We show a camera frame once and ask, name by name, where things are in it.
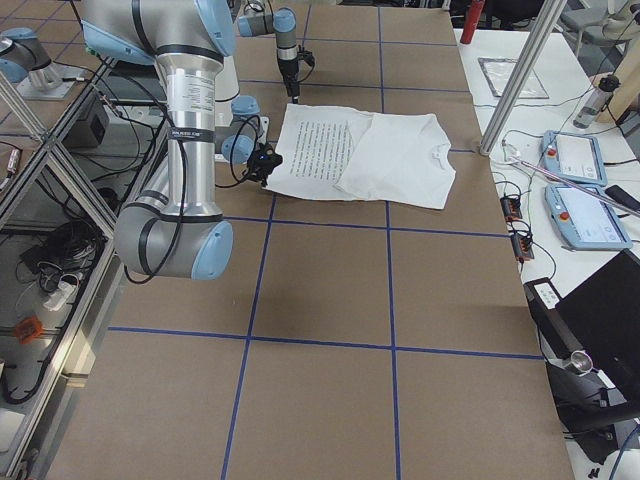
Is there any white long-sleeve printed shirt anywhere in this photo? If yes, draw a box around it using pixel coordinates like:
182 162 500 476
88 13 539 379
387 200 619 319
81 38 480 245
267 104 456 210

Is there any lower blue teach pendant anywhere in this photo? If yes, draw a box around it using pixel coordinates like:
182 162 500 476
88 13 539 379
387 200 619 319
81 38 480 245
544 184 633 251

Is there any clear water bottle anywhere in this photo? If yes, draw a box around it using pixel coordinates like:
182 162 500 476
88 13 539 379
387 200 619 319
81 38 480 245
573 73 620 129

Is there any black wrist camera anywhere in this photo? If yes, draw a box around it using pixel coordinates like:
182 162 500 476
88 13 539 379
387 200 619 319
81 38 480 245
298 45 315 69
242 143 283 187

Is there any black laptop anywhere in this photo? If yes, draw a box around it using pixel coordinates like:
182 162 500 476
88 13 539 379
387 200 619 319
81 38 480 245
524 249 639 464

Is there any blue teach pendant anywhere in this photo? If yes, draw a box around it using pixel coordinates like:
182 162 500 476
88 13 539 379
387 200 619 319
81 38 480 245
542 130 607 186
544 184 633 251

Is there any aluminium frame post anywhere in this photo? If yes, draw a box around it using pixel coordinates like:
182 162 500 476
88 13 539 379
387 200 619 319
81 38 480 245
479 0 567 156

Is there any framed white sheet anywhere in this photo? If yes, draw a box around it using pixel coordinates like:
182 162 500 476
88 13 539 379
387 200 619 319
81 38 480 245
476 55 549 100

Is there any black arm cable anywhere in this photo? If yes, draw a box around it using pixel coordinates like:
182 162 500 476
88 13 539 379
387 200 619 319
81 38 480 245
99 54 261 286

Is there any upper blue teach pendant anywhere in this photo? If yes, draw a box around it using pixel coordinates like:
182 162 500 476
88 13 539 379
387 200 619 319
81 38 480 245
542 130 607 186

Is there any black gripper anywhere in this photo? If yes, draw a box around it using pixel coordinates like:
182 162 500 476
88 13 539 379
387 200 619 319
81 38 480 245
277 59 300 104

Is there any red bottle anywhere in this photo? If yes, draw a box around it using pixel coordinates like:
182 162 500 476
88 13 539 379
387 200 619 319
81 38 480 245
460 0 485 45

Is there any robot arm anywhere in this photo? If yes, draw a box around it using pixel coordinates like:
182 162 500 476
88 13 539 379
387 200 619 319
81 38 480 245
82 1 236 282
237 1 303 103

